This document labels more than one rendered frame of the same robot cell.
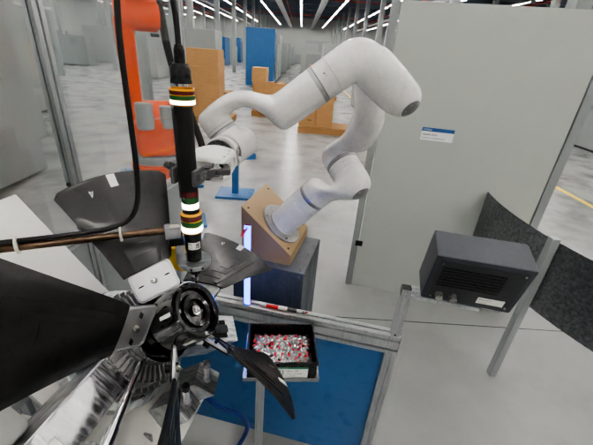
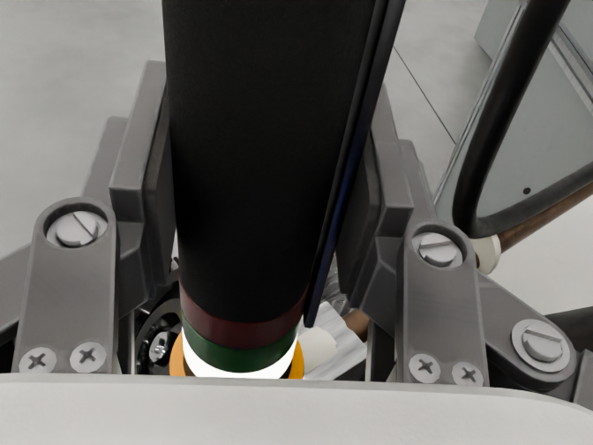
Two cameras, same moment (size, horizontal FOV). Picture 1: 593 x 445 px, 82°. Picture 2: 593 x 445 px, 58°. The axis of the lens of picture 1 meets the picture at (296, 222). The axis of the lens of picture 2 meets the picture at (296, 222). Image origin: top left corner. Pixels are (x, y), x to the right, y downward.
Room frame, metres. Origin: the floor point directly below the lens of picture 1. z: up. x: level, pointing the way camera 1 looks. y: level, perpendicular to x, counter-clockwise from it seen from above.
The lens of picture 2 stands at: (0.71, 0.20, 1.55)
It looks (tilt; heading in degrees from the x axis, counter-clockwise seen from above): 47 degrees down; 161
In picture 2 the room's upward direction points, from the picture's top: 10 degrees clockwise
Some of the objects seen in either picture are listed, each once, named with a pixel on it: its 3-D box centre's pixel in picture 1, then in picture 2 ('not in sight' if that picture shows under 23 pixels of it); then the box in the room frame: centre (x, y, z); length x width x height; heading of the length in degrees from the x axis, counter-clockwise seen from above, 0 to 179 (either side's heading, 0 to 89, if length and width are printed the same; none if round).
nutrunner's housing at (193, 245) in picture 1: (188, 176); not in sight; (0.63, 0.22, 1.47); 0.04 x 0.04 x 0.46
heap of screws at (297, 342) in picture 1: (282, 350); not in sight; (0.79, 0.01, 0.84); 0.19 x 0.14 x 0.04; 95
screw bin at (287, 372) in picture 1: (281, 350); not in sight; (0.79, 0.02, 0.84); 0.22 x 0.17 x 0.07; 95
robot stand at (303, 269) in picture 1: (274, 328); not in sight; (1.27, 0.07, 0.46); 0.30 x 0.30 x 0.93; 76
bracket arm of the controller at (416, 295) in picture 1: (439, 297); not in sight; (0.87, -0.47, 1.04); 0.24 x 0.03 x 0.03; 80
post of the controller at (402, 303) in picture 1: (401, 311); not in sight; (0.89, -0.37, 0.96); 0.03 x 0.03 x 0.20; 80
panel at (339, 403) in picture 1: (270, 384); not in sight; (0.97, 0.06, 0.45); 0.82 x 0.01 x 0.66; 80
